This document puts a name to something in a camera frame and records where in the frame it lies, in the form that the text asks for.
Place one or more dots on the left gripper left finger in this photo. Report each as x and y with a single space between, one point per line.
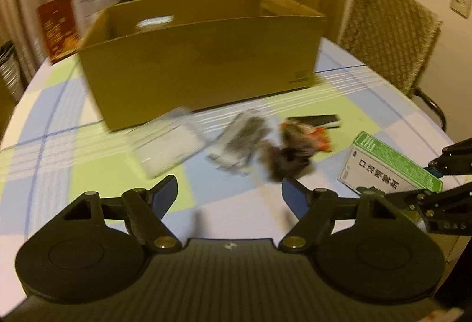
132 222

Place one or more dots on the clear plastic case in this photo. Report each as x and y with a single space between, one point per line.
166 141

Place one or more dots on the red gift box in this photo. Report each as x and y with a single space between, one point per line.
58 29

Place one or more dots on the large cardboard box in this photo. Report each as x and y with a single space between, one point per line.
215 52

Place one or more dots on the clear packet dark contents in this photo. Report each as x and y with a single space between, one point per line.
232 150

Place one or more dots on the checkered tablecloth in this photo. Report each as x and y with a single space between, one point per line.
57 146

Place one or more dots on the green white medicine box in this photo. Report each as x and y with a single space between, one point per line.
373 165

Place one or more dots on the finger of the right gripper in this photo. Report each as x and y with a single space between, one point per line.
411 200
455 160

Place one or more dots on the quilted brown chair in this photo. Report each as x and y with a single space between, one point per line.
395 38

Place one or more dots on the dark brown snack packet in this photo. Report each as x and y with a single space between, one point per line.
293 157

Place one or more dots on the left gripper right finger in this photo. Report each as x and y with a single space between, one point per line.
317 211

